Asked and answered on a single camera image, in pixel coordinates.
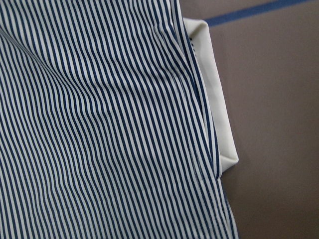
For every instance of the blue white striped polo shirt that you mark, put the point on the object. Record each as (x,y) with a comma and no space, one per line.
(106,131)

